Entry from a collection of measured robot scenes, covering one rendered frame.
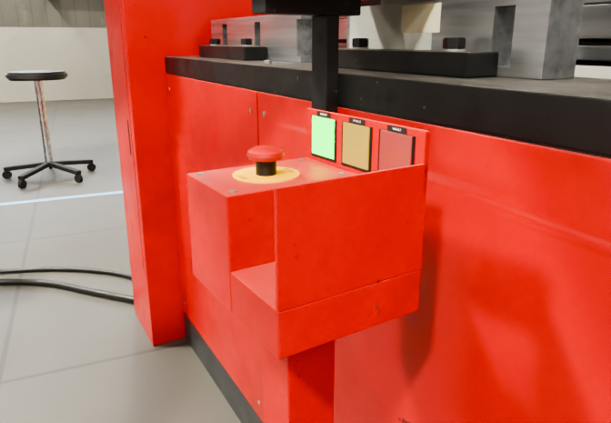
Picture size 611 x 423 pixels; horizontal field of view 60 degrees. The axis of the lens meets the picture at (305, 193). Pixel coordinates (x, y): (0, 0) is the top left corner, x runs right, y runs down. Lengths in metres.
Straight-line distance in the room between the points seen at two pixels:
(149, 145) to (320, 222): 1.16
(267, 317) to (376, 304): 0.11
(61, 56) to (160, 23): 7.80
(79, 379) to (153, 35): 0.98
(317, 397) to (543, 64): 0.44
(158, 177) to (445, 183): 1.11
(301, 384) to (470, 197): 0.26
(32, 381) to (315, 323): 1.35
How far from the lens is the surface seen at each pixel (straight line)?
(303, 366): 0.58
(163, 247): 1.65
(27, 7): 9.35
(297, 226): 0.42
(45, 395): 1.68
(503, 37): 0.72
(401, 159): 0.51
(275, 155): 0.55
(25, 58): 9.34
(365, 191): 0.45
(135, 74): 1.53
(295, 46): 1.10
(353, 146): 0.57
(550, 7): 0.66
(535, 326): 0.56
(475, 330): 0.62
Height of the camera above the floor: 0.92
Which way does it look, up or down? 16 degrees down
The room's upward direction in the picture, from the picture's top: straight up
